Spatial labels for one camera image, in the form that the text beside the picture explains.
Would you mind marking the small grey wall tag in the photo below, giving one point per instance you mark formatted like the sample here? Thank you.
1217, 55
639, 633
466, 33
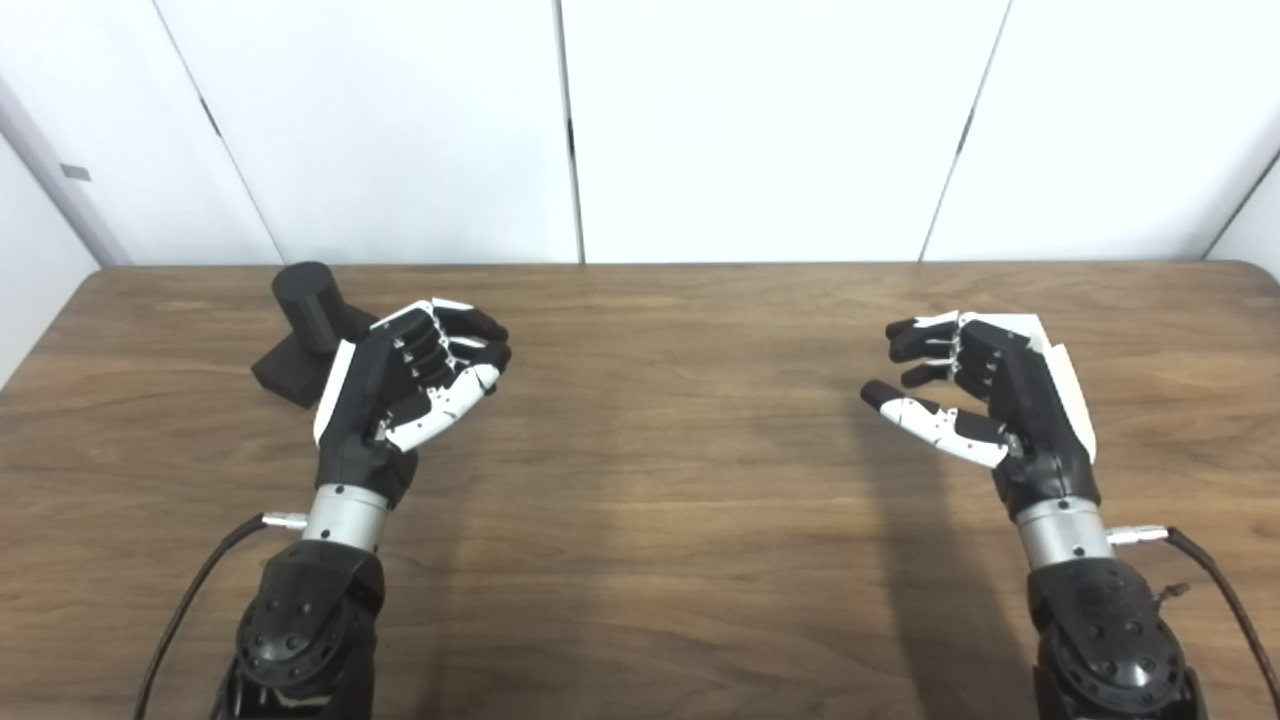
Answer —
75, 172

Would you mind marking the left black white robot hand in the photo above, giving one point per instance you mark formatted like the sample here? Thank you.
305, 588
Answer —
365, 400

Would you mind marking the black peg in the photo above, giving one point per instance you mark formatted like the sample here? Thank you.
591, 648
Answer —
305, 300

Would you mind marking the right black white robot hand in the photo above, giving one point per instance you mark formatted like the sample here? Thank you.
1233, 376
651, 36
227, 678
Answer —
1030, 410

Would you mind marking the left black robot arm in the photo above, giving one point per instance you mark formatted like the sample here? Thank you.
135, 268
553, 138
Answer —
300, 620

